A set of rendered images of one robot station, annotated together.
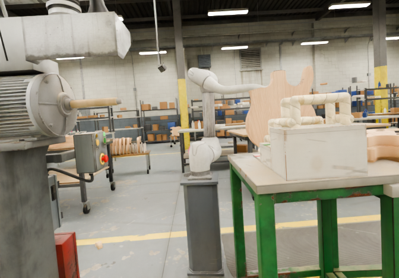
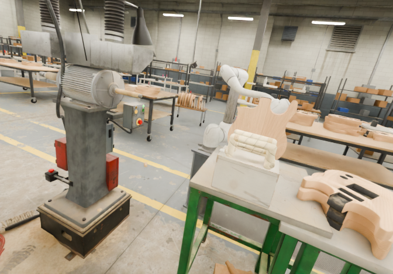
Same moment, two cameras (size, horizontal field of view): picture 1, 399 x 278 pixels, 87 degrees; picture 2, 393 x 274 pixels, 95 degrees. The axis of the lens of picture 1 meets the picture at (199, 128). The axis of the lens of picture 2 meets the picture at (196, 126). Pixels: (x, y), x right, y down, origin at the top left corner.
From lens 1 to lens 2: 52 cm
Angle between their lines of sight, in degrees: 24
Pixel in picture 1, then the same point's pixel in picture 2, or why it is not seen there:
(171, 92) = (247, 59)
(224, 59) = (312, 33)
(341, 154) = (252, 186)
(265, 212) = (192, 197)
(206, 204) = not seen: hidden behind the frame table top
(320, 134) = (241, 167)
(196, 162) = (206, 139)
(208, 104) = (231, 97)
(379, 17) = not seen: outside the picture
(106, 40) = (127, 63)
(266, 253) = (188, 219)
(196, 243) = not seen: hidden behind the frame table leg
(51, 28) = (102, 50)
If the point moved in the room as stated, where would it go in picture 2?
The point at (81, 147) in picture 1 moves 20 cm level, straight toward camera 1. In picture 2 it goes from (126, 112) to (119, 119)
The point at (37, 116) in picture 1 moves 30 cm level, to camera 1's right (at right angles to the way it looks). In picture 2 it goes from (95, 96) to (133, 106)
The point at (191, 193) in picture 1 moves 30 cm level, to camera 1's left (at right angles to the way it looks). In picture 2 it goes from (196, 159) to (171, 150)
